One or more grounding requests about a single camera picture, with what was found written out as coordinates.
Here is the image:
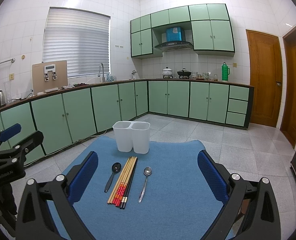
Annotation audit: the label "red patterned chopstick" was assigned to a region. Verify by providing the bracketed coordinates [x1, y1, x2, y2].
[113, 157, 136, 207]
[113, 157, 134, 205]
[116, 157, 137, 207]

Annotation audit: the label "black chopstick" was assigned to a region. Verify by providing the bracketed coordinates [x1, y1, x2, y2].
[120, 159, 138, 209]
[119, 156, 138, 209]

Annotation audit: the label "silver metal spoon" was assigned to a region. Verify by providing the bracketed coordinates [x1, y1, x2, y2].
[138, 166, 152, 203]

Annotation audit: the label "green lower kitchen cabinets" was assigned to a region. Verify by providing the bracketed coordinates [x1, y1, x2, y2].
[0, 80, 254, 164]

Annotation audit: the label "steel electric kettle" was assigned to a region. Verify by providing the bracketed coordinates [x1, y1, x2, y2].
[0, 90, 6, 107]

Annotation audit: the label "clear glass pitcher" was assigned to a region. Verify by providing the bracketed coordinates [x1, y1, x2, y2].
[4, 80, 12, 104]

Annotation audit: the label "brown cardboard box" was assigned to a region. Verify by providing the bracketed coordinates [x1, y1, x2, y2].
[32, 60, 68, 95]

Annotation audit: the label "chrome sink faucet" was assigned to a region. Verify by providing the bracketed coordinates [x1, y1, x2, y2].
[98, 63, 105, 83]

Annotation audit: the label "white double utensil holder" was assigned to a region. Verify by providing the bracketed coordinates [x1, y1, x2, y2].
[113, 121, 150, 154]

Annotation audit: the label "blue table mat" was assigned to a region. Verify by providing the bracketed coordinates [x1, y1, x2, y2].
[46, 135, 239, 240]

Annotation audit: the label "white window blind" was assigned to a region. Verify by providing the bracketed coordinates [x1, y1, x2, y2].
[42, 7, 111, 78]

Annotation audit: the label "right wooden door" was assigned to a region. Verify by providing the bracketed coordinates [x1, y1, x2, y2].
[280, 26, 296, 147]

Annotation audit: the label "wooden door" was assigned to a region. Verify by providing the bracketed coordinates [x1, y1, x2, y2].
[280, 26, 296, 147]
[246, 30, 283, 127]

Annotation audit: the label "white cooking pot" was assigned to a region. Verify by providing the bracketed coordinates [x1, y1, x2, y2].
[162, 67, 173, 79]

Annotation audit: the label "green thermos flask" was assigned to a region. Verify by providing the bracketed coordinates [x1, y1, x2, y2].
[221, 62, 230, 82]

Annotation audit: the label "black wok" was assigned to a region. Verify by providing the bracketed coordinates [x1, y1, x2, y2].
[177, 68, 191, 79]

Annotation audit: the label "left wooden door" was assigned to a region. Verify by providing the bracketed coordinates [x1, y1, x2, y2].
[246, 30, 283, 127]

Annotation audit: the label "blue range hood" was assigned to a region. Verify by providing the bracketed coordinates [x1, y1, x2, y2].
[155, 27, 193, 52]

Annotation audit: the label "wall towel bar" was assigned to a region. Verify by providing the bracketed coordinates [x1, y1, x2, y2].
[0, 57, 16, 64]

